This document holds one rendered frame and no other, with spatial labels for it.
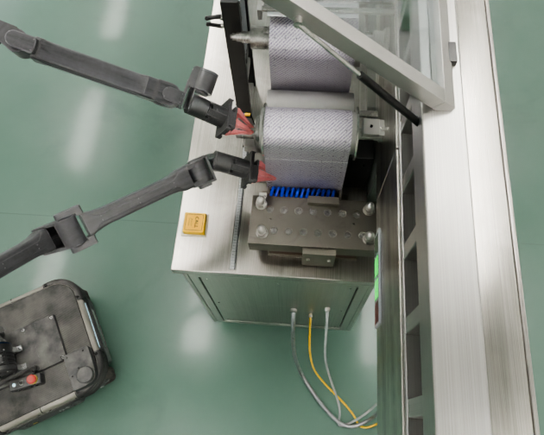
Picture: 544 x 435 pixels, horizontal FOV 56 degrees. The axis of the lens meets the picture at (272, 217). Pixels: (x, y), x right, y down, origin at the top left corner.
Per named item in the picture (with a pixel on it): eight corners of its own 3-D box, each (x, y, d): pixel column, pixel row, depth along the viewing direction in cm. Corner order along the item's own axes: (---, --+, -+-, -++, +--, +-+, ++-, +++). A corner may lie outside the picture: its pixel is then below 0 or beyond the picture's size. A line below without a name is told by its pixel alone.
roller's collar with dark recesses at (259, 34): (253, 36, 149) (251, 20, 143) (273, 37, 149) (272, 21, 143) (250, 53, 147) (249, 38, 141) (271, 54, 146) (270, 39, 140)
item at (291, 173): (267, 185, 162) (264, 157, 145) (341, 190, 161) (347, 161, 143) (267, 187, 162) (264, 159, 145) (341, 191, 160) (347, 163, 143)
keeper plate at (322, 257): (301, 259, 163) (302, 247, 153) (333, 261, 162) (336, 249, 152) (301, 266, 162) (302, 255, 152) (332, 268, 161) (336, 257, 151)
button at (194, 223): (186, 214, 171) (185, 211, 169) (206, 216, 171) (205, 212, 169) (183, 234, 169) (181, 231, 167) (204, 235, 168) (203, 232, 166)
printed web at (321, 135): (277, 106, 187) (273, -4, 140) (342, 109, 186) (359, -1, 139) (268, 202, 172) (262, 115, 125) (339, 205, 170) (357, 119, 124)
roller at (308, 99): (269, 104, 162) (268, 80, 151) (350, 108, 160) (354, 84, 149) (266, 137, 157) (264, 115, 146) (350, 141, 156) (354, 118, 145)
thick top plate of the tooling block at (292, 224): (253, 203, 165) (252, 194, 159) (378, 210, 162) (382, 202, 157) (249, 249, 158) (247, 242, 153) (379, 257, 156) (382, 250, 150)
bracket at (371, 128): (362, 121, 140) (363, 116, 138) (383, 122, 139) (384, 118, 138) (362, 136, 138) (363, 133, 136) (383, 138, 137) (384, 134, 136)
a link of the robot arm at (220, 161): (210, 168, 145) (215, 148, 145) (204, 168, 151) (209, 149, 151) (232, 174, 148) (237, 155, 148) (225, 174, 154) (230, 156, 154)
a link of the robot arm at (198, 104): (178, 111, 137) (185, 111, 132) (186, 87, 137) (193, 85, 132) (200, 121, 141) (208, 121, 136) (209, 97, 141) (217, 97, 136)
